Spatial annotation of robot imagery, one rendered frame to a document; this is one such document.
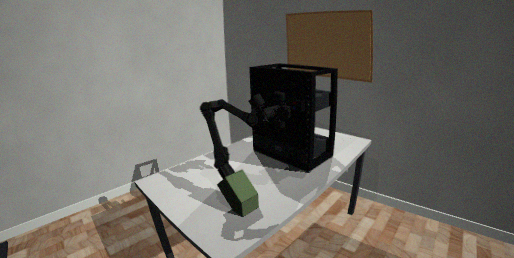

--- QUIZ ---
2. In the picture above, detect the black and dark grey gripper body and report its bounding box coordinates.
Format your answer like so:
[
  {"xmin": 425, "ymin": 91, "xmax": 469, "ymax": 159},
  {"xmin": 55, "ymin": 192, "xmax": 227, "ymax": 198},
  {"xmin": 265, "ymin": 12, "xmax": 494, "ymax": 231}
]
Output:
[{"xmin": 269, "ymin": 91, "xmax": 285, "ymax": 129}]

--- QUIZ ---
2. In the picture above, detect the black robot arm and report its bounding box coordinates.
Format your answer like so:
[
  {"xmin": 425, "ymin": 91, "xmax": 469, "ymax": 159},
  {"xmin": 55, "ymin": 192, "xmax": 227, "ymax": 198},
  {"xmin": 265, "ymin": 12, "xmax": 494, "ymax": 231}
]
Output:
[{"xmin": 200, "ymin": 94, "xmax": 291, "ymax": 179}]

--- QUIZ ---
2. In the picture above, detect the black server rack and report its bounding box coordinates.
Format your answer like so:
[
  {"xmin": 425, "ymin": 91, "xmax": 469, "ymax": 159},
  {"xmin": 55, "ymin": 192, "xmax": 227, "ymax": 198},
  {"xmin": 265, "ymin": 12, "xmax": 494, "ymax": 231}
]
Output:
[{"xmin": 249, "ymin": 63, "xmax": 338, "ymax": 173}]

